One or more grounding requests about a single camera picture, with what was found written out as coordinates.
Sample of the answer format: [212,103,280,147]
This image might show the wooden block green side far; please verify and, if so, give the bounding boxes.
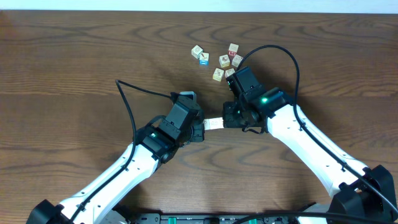
[191,45,203,59]

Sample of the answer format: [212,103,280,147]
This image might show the wooden block yellow border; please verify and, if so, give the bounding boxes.
[213,68,224,82]

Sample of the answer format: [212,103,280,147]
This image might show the wooden block yellow letter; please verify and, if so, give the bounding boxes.
[219,54,231,68]

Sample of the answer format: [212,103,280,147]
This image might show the wooden block green letter side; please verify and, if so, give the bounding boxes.
[231,54,243,68]

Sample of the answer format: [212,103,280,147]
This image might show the wooden block red letter M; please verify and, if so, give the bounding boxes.
[228,43,239,57]

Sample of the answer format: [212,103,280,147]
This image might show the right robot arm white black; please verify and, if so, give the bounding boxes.
[223,88,397,223]

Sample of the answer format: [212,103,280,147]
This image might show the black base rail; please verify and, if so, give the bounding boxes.
[130,212,398,224]

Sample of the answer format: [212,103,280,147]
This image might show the wooden block red letter U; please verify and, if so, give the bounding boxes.
[207,117,224,130]

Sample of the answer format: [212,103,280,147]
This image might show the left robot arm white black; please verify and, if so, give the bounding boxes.
[27,91,204,223]

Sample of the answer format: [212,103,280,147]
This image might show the plain wooden block letter J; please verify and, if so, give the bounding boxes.
[224,68,235,78]

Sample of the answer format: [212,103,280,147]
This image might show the wooden block blue letter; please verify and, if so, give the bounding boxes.
[199,52,210,65]

